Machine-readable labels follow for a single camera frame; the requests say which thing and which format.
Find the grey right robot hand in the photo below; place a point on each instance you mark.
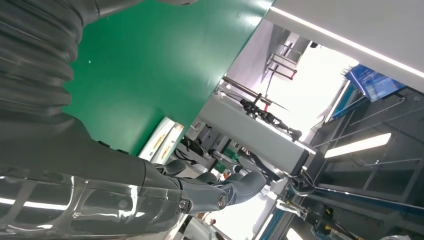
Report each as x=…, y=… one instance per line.
x=99, y=198

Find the white tube with yellow print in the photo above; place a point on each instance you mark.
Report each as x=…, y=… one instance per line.
x=174, y=145
x=155, y=142

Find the green table mat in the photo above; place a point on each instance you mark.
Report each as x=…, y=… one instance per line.
x=149, y=66

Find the grey machine base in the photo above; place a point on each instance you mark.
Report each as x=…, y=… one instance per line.
x=258, y=136

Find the ceiling light panel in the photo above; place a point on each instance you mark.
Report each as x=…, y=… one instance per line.
x=357, y=145

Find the blue poster board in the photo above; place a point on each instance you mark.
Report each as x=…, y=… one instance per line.
x=374, y=82

